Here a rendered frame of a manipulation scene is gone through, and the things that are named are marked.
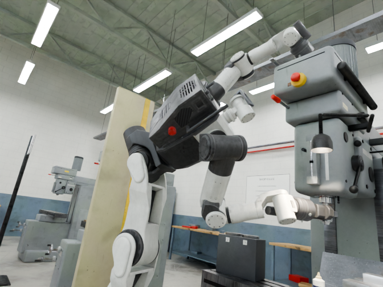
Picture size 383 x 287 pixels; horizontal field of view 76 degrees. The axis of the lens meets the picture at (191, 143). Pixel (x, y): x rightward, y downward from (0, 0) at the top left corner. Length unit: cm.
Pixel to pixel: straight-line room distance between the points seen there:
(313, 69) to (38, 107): 935
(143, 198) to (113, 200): 130
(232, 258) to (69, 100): 939
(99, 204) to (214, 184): 154
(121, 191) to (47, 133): 757
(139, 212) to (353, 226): 107
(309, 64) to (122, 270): 111
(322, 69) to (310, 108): 17
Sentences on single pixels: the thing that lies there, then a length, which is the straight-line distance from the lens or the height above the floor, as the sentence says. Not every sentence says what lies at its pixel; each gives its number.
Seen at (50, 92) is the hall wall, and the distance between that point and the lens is 1016.
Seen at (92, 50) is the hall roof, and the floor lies 620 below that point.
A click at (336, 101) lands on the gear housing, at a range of 116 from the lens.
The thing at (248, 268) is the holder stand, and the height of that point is 96.
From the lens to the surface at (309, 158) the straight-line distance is 112.
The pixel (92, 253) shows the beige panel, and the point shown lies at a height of 79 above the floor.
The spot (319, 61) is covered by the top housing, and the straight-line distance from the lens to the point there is 117.
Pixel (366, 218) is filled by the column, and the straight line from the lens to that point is 154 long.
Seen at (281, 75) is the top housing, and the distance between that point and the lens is 122.
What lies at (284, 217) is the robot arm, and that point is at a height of 120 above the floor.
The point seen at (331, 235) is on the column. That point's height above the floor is 115.
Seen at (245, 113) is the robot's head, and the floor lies 158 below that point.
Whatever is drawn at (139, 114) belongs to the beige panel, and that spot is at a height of 210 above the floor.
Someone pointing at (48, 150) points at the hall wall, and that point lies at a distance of 969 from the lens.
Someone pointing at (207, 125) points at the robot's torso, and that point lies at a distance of 91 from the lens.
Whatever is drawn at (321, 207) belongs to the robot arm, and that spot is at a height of 125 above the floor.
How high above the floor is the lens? 116
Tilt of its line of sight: 17 degrees up
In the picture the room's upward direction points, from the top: 7 degrees clockwise
